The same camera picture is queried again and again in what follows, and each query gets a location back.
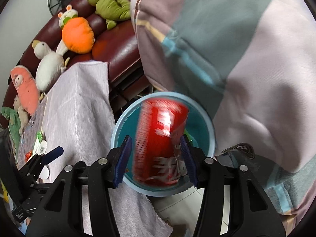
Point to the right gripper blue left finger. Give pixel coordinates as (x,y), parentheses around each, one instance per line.
(121,159)

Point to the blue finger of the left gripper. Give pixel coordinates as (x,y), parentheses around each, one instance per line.
(52,155)

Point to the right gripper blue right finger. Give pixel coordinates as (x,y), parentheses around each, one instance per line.
(188,157)

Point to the red cola can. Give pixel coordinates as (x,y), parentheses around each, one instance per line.
(156,154)

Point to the orange Ovaltine snack packet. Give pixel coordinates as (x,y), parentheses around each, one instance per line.
(28,155)

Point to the teal round trash bin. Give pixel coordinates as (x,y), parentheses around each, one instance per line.
(199,127)

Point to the white barcode wrapper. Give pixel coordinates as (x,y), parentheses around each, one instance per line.
(40,145)

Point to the green dinosaur plush left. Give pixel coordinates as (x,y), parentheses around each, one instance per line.
(13,125)

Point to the grey wood-pattern tablecloth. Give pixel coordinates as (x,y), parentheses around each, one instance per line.
(76,115)

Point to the beige doll plush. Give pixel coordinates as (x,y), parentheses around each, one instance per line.
(22,114)

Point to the pink strawberry bunny plush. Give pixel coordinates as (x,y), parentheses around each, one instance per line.
(25,86)

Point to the white duck plush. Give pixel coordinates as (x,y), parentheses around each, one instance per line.
(51,66)

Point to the plaid pink teal blanket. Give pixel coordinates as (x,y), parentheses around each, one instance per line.
(251,65)

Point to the orange carrot bunny plush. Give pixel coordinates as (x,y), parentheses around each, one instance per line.
(77,35)

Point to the olive green dinosaur plush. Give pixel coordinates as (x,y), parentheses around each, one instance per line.
(112,11)

